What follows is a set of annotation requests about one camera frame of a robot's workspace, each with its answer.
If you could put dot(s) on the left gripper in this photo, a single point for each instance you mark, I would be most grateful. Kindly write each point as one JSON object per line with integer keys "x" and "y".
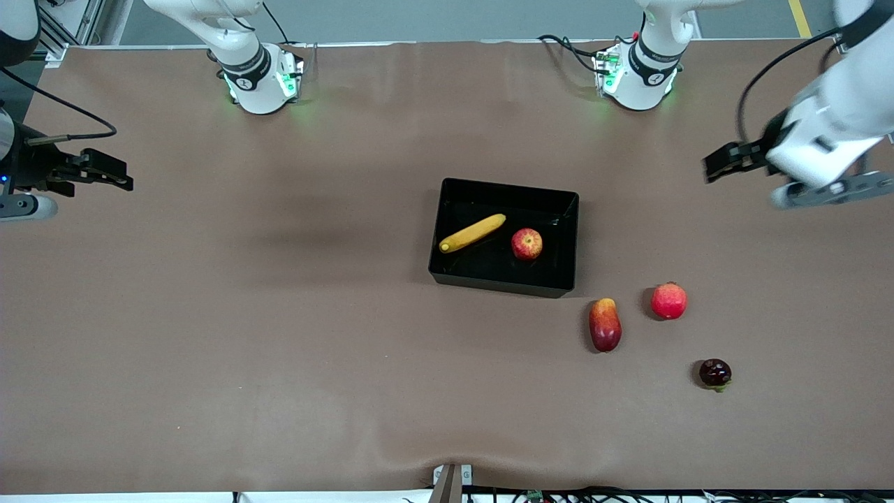
{"x": 771, "y": 138}

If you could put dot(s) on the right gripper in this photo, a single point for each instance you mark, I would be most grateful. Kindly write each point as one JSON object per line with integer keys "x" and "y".
{"x": 33, "y": 168}

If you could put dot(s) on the red yellow apple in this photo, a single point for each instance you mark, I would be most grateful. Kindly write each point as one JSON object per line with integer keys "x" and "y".
{"x": 526, "y": 244}

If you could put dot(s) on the black plastic box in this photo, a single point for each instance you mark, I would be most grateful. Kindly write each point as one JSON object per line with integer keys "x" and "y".
{"x": 489, "y": 276}

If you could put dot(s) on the yellow banana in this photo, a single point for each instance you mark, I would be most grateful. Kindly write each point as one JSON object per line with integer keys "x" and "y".
{"x": 471, "y": 234}

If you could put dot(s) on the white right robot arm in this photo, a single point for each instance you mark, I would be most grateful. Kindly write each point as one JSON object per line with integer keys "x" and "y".
{"x": 258, "y": 80}

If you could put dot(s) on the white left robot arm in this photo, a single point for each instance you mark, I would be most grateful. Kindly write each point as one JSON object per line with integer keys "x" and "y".
{"x": 649, "y": 73}

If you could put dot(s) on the round red pomegranate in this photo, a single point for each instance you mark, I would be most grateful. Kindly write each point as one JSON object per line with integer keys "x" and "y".
{"x": 669, "y": 301}

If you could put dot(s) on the red yellow mango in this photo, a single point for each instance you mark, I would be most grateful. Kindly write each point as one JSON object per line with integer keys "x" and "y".
{"x": 605, "y": 325}

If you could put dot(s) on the dark purple mangosteen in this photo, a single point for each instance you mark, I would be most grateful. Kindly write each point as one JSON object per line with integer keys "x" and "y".
{"x": 715, "y": 373}

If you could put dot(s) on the brown table mat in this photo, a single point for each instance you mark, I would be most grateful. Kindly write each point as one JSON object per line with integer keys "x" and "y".
{"x": 279, "y": 384}

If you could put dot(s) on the aluminium frame profile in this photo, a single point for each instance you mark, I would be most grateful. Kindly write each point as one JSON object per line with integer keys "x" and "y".
{"x": 70, "y": 28}

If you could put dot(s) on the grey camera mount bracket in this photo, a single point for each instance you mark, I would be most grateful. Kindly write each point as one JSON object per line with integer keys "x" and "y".
{"x": 450, "y": 478}

